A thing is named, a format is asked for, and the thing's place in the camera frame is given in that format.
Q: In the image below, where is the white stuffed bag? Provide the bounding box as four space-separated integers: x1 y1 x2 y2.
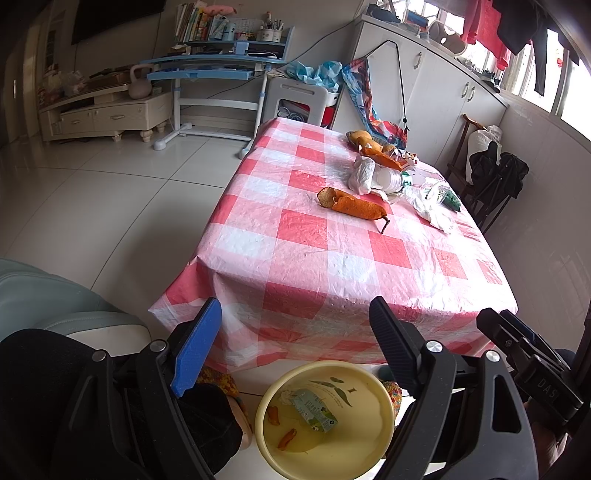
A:
466 125 503 185

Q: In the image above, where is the pink kettlebell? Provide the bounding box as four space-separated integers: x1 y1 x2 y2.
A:
128 64 154 100

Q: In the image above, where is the hanging black garment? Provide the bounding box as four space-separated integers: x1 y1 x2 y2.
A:
492 0 579 96

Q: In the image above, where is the cream tv stand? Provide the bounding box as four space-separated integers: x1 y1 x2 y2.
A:
39 85 172 143

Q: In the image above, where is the white plastic stool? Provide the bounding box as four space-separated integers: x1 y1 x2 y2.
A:
263 77 339 128

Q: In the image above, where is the yellow plastic trash bucket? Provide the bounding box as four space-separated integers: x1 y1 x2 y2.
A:
253 361 402 479

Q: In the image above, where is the teal sofa seat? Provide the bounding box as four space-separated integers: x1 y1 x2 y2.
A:
1 258 151 356

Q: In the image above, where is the yellow mango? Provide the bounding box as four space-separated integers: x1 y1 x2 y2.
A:
346 130 374 150

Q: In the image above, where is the hanging red garment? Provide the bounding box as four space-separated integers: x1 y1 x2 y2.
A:
461 0 510 71

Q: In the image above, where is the clear plastic food box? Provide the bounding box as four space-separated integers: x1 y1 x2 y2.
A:
425 181 452 206

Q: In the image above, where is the red white snack wrapper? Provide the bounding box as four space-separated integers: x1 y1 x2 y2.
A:
392 150 419 171

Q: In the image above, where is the blue children's study desk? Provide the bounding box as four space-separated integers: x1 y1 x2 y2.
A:
147 27 294 159

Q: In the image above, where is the woven fruit basket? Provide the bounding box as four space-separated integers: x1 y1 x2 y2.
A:
370 139 406 157

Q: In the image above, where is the blue crushed drink carton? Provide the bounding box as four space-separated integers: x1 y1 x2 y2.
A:
293 389 339 433

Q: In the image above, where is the black folding chair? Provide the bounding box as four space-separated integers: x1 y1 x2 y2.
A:
467 140 530 229

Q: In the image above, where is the wooden chair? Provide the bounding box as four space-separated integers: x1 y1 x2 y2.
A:
445 113 486 186

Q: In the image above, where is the colourful patterned slipper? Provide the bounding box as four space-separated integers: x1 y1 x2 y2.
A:
197 366 240 401

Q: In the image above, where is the crushed clear water bottle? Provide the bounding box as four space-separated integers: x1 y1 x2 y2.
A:
349 155 413 196

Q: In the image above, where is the green plush toy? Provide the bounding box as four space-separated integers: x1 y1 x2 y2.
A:
441 189 462 212

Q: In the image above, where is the large white tissue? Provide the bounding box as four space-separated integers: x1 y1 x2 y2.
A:
402 183 462 235

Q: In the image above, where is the light blue crumpled cloth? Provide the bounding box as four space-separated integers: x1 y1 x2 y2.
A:
284 61 342 93

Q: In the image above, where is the row of books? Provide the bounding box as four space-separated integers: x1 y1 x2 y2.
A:
174 1 214 44

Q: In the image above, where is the white balcony cabinet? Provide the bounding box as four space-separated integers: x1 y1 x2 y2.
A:
349 15 507 171

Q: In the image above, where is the pink checkered tablecloth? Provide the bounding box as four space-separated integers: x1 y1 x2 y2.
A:
150 118 517 372

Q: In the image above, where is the colourful fabric bag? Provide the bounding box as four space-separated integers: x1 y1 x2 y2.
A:
341 56 409 150

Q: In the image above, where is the long orange peel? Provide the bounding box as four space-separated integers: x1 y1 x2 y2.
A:
317 187 390 233

